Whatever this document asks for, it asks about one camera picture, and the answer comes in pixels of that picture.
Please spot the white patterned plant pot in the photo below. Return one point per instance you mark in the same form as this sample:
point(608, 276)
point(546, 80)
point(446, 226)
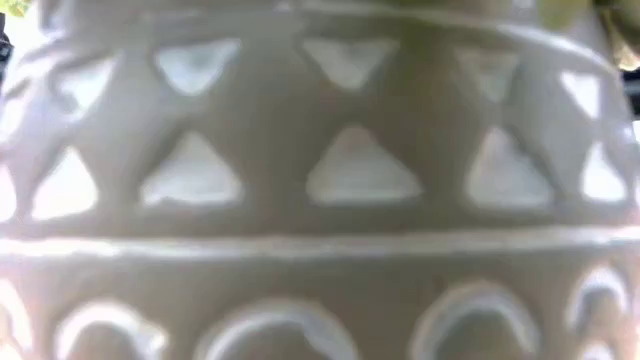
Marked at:
point(320, 250)

